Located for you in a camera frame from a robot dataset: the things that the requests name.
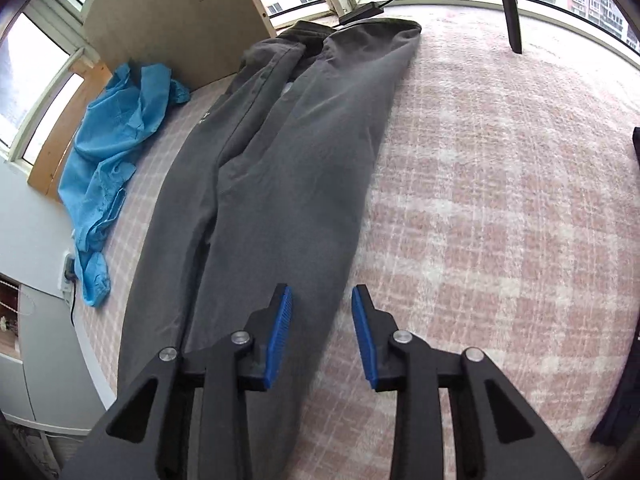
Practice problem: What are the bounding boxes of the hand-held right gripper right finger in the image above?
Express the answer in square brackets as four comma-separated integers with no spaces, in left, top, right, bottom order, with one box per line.
[350,284,586,480]

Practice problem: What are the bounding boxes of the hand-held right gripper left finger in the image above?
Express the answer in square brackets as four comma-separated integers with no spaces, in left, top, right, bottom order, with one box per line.
[60,283,295,480]

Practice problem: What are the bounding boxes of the dark grey pants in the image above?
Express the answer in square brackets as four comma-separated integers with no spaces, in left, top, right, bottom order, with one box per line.
[116,17,424,480]

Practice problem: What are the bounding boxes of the stack of folded clothes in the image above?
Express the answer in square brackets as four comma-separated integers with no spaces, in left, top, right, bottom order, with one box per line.
[590,125,640,449]

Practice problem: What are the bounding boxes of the white power strip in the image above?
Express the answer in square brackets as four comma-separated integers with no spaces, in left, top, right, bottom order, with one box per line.
[60,253,82,294]

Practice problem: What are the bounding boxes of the blue work coat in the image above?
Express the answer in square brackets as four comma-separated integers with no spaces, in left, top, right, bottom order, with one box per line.
[58,62,192,310]

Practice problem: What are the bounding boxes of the pine wood board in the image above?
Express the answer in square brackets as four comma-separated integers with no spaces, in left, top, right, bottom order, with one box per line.
[27,59,114,204]

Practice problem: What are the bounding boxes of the large plywood board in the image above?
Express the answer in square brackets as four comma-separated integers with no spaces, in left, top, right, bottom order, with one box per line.
[82,0,279,94]

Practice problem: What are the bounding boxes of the white framed window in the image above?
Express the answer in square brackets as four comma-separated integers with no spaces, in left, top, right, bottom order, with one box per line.
[0,0,640,166]

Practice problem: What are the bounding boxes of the black inline cable controller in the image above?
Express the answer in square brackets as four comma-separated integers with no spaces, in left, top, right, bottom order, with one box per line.
[338,3,384,25]

